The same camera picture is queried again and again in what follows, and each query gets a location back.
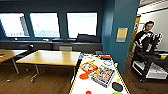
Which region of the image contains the small grey box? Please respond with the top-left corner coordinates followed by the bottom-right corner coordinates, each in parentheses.
top-left (94, 50), bottom-right (104, 56)

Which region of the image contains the dark padded backrest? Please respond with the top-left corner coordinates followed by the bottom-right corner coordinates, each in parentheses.
top-left (75, 32), bottom-right (102, 44)

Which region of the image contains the yellow-legged gaming table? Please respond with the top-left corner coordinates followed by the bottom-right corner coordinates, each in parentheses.
top-left (68, 53), bottom-right (132, 94)

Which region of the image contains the white blue-rimmed bowl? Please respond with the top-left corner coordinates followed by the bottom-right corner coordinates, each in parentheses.
top-left (102, 59), bottom-right (114, 67)

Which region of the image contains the grey wall vent panel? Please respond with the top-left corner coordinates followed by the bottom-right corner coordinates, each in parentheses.
top-left (58, 45), bottom-right (74, 52)

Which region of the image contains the bright window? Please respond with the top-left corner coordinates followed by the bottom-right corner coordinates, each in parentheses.
top-left (0, 12), bottom-right (31, 39)
top-left (66, 12), bottom-right (99, 39)
top-left (29, 12), bottom-right (62, 39)

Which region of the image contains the wooden lounge table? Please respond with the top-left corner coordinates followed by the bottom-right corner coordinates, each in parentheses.
top-left (0, 49), bottom-right (29, 83)
top-left (15, 49), bottom-right (82, 85)

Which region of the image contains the flat red object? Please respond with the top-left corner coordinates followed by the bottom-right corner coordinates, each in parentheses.
top-left (100, 54), bottom-right (113, 61)

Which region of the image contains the colourful board game box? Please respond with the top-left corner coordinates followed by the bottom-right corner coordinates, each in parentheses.
top-left (90, 65), bottom-right (116, 89)

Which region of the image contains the dark office chair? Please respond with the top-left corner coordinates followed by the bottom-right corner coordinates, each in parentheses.
top-left (17, 42), bottom-right (35, 55)

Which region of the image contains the clear plastic container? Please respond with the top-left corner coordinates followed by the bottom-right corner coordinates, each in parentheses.
top-left (81, 53), bottom-right (96, 62)

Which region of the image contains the red yellow game box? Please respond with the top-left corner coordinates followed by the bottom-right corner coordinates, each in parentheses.
top-left (78, 60), bottom-right (100, 75)

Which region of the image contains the yellow wall sign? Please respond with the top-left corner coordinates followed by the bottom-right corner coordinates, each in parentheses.
top-left (116, 27), bottom-right (129, 44)

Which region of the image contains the white storage box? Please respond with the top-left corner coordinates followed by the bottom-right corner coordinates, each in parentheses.
top-left (132, 61), bottom-right (159, 80)

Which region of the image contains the flat orange disc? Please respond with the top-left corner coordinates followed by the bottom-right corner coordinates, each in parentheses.
top-left (79, 73), bottom-right (91, 81)

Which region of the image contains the person in dark shirt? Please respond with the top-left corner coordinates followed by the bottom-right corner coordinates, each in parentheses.
top-left (132, 20), bottom-right (163, 55)

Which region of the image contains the light brown door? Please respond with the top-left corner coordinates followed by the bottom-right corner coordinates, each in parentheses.
top-left (128, 14), bottom-right (142, 54)

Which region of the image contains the dark window bench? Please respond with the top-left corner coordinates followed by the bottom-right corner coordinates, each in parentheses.
top-left (0, 37), bottom-right (103, 55)

